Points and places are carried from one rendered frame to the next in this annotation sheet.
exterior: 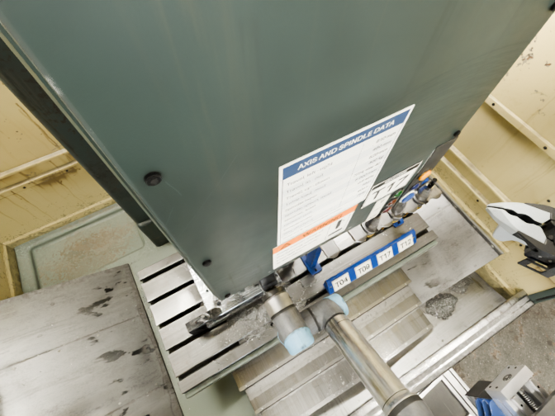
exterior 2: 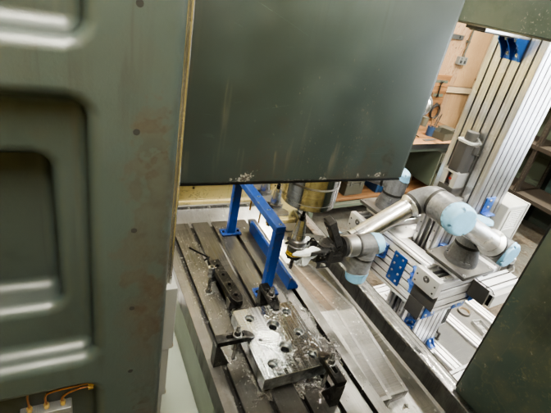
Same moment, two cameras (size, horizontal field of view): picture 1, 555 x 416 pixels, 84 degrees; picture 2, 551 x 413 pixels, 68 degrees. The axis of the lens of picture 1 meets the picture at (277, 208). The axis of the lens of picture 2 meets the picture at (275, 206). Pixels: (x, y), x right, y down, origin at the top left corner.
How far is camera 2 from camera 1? 1.26 m
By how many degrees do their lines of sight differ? 65
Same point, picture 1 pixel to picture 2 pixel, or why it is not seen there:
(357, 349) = (377, 219)
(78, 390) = not seen: outside the picture
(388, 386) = (400, 204)
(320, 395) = (369, 342)
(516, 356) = not seen: hidden behind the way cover
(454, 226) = (242, 215)
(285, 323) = (367, 238)
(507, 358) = not seen: hidden behind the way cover
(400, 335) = (318, 281)
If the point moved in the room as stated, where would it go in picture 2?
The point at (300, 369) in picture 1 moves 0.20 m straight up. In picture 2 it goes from (350, 348) to (364, 313)
